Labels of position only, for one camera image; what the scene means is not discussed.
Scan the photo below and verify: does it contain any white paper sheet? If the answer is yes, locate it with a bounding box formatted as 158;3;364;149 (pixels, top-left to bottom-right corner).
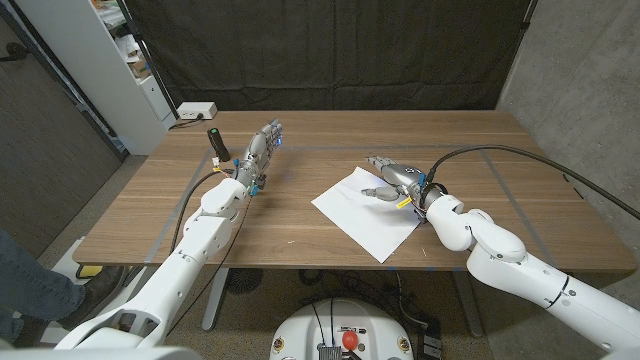
310;166;426;265

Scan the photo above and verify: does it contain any white shelf cabinet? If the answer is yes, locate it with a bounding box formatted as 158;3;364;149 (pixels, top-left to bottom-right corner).
14;0;177;156

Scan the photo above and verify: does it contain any grey table leg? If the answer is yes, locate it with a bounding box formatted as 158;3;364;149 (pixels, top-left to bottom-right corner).
452;272;485;339
201;268;230;332

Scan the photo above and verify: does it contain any black round floor object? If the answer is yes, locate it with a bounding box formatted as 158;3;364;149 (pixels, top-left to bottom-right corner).
225;268;264;295

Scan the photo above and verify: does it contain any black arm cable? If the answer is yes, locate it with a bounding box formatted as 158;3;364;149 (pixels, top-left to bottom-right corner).
422;144;640;221
169;169;235;256

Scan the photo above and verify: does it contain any black backdrop curtain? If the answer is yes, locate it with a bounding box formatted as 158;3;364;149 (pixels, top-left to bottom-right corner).
122;0;539;112

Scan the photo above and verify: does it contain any black stand pole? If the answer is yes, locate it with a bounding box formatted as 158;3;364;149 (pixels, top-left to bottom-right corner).
115;0;180;120

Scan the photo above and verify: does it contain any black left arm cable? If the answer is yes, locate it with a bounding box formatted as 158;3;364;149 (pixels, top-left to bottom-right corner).
169;169;235;256

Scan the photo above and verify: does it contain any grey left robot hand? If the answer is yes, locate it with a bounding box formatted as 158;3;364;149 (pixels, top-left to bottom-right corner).
233;118;284;197

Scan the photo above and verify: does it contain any cardboard box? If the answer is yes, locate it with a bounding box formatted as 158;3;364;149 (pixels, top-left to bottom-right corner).
127;57;152;80

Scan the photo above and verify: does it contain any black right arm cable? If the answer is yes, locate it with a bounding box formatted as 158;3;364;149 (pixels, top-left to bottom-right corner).
422;144;640;221

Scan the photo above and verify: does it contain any black door handle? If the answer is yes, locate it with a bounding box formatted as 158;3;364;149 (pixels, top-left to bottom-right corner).
0;42;30;63

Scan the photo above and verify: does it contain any white robot torso base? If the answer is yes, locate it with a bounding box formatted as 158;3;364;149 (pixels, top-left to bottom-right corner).
269;298;415;360

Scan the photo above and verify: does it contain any dark person shoe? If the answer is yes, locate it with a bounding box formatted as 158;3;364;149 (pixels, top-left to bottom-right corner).
57;265;129;331

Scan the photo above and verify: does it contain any person leg in jeans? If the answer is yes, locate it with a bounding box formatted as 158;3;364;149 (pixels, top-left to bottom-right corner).
0;229;86;346

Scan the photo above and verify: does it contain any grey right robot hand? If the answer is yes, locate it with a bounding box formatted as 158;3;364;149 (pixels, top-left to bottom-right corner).
360;155;446;221

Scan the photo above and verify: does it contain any black floor power strip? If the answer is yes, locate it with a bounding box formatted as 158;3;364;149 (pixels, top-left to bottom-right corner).
417;319;444;360

